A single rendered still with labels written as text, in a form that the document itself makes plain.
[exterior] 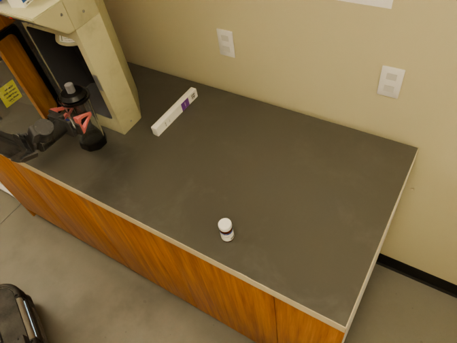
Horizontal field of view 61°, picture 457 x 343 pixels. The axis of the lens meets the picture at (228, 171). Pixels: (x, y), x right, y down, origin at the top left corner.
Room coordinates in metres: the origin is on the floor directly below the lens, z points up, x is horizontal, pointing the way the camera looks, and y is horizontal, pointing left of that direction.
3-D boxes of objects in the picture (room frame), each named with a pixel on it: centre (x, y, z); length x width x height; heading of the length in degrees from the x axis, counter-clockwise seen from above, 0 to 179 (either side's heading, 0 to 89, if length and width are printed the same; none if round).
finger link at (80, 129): (1.07, 0.47, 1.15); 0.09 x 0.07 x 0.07; 142
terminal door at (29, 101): (1.25, 0.72, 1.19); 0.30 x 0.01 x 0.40; 145
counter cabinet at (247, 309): (1.23, 0.33, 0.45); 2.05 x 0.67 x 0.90; 50
